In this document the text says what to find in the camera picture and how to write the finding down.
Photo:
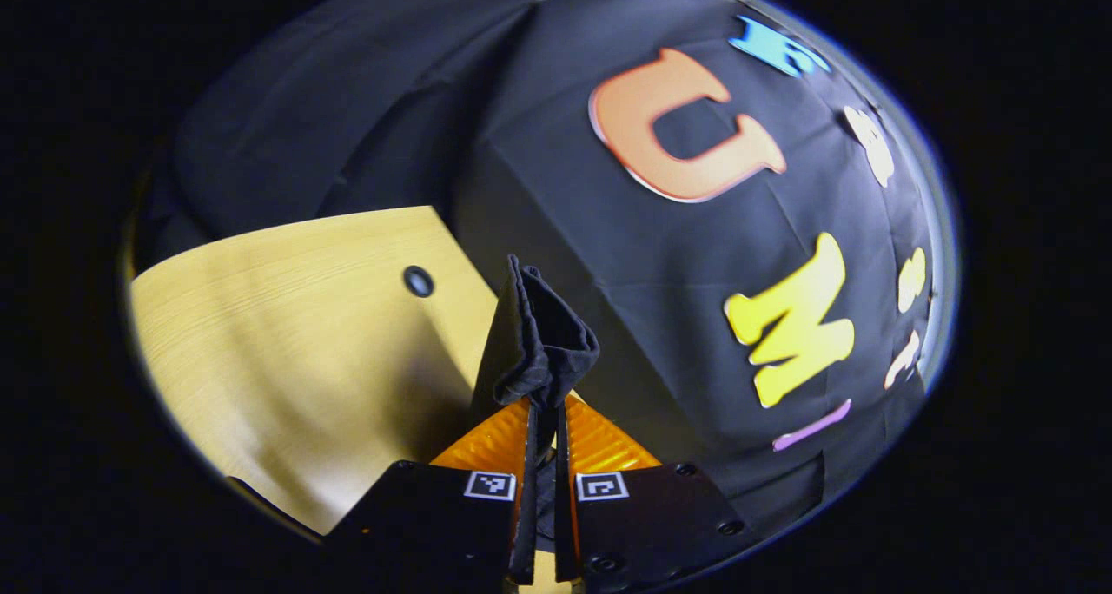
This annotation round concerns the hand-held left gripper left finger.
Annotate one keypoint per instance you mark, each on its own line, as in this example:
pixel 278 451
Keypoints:
pixel 426 524

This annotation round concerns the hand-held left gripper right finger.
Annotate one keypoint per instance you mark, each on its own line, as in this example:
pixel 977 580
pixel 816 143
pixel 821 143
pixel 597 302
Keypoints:
pixel 660 516

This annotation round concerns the black jeans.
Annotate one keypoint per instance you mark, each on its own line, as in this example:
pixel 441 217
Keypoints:
pixel 534 342

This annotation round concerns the black backdrop cloth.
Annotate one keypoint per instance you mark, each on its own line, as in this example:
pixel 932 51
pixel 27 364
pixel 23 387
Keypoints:
pixel 608 255

